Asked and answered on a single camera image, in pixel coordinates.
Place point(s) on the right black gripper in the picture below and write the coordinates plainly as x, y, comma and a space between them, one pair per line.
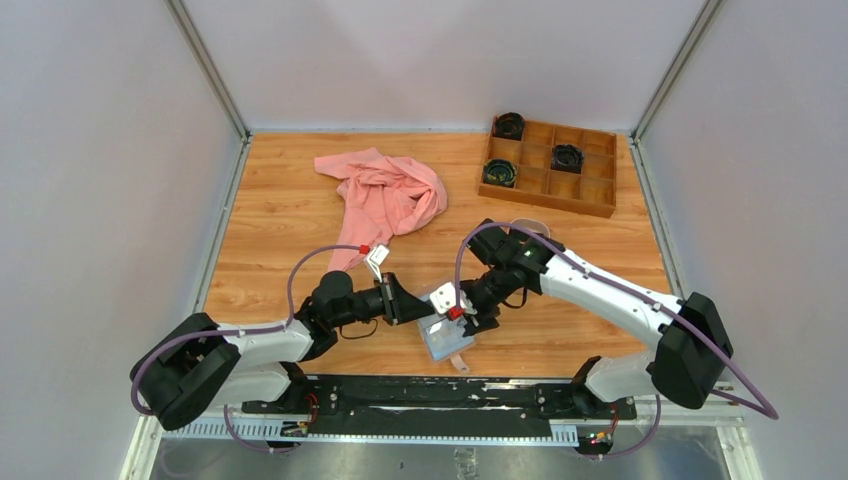
484, 319

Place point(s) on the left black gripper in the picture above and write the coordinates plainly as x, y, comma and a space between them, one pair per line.
398, 305

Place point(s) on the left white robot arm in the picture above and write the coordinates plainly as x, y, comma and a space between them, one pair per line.
203, 364

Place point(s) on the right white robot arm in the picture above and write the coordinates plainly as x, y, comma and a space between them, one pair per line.
686, 343

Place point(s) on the pink oval card tray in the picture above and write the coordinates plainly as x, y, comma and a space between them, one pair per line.
535, 226

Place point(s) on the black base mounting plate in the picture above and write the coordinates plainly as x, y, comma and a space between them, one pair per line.
460, 410

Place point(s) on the pink cloth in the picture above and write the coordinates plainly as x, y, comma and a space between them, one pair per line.
384, 196

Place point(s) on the black coil bottom left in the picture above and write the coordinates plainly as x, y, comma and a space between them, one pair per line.
499, 172

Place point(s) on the black coil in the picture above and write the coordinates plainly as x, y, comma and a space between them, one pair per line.
509, 126
499, 172
567, 158

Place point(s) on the wooden compartment tray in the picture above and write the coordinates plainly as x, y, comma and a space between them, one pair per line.
593, 192

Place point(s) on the black coil middle right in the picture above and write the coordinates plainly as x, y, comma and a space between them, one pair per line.
567, 158

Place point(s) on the black coil top left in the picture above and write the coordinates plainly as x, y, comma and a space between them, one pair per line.
509, 126

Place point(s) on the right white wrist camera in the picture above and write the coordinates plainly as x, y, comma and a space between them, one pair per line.
451, 302

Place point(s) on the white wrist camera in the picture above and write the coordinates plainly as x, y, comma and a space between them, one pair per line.
374, 259
451, 302

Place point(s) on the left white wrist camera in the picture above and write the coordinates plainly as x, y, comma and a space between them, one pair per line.
374, 259

